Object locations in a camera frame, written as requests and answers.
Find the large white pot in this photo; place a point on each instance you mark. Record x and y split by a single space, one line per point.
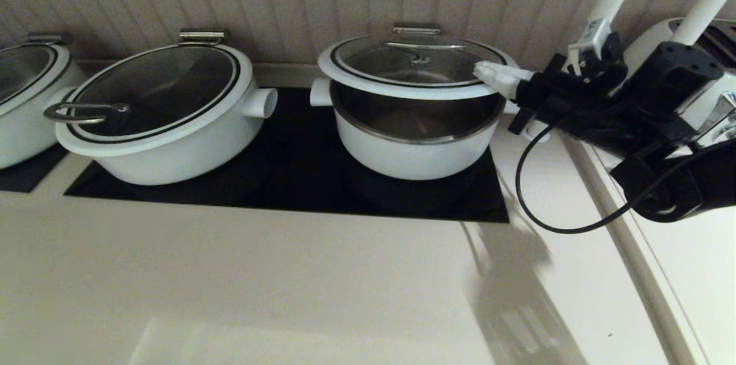
190 152

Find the white pot cut by frame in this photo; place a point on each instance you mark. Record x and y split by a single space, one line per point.
23 135

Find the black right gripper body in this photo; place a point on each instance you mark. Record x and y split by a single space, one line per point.
552 98

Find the glass lid with white rim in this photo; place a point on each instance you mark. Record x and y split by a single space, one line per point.
368 75

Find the small white pot steel rim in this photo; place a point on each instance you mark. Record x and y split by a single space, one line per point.
414 158

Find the wide black induction cooktop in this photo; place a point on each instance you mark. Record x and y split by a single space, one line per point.
299 181

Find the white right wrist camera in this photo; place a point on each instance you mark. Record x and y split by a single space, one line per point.
592 40

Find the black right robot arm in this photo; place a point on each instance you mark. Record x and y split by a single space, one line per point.
673 100

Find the narrow black induction cooktop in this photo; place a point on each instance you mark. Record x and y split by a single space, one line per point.
26 178

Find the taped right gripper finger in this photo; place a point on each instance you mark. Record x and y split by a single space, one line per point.
506 72
497 84

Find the dull metal hinge bracket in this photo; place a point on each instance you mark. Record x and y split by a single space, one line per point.
46 38

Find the large pot metal hinge bracket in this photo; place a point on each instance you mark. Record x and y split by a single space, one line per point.
201 38

